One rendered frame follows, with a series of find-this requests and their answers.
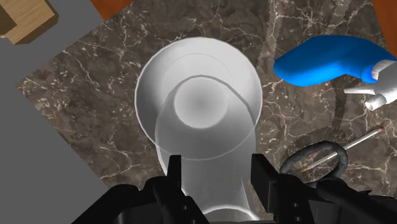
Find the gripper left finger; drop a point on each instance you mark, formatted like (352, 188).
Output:
(173, 192)

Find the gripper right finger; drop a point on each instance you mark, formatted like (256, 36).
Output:
(279, 198)

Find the translucent white vase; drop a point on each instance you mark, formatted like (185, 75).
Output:
(198, 102)

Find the thin silver stick red tip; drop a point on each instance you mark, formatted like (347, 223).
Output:
(359, 140)

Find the blue spray bottle white nozzle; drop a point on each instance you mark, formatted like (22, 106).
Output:
(322, 60)

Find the light wooden furniture piece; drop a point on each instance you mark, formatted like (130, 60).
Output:
(29, 15)

